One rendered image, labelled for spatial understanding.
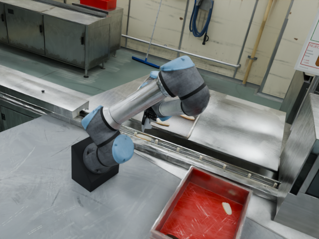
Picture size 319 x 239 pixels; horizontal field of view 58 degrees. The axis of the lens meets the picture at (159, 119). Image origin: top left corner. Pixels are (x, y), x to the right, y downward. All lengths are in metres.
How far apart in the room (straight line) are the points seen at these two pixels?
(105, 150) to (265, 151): 1.00
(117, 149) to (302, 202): 0.85
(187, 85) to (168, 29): 4.44
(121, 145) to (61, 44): 3.50
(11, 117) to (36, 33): 2.76
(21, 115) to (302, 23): 3.93
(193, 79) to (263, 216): 0.79
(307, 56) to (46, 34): 3.65
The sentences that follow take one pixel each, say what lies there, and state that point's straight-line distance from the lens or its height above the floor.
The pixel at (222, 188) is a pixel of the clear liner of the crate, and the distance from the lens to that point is 1.50.
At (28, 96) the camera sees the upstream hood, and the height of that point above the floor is 0.90.
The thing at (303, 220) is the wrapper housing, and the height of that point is 0.89.
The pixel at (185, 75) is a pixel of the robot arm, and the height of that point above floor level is 1.47.
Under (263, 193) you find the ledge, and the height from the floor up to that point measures 0.85.
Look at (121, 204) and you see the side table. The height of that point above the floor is 0.82.
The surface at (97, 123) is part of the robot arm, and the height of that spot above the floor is 1.20.
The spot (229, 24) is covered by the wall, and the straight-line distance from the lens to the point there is 5.17.
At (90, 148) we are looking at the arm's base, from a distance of 1.36.
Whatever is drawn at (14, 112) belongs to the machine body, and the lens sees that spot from 2.20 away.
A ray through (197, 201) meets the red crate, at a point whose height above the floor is 0.82.
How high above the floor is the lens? 1.85
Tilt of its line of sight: 31 degrees down
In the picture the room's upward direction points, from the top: 10 degrees clockwise
